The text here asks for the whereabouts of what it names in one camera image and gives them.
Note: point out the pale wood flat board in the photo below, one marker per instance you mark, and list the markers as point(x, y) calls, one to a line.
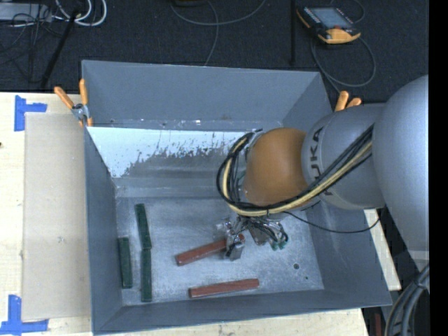
point(56, 215)

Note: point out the grey metal bin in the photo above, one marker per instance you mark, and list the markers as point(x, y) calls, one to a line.
point(182, 96)

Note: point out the red-brown block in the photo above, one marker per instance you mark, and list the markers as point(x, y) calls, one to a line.
point(224, 288)
point(201, 252)

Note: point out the dark green flat block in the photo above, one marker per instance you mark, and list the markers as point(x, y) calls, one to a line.
point(125, 262)
point(146, 275)
point(143, 226)

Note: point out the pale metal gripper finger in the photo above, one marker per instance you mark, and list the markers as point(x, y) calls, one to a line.
point(225, 227)
point(236, 251)

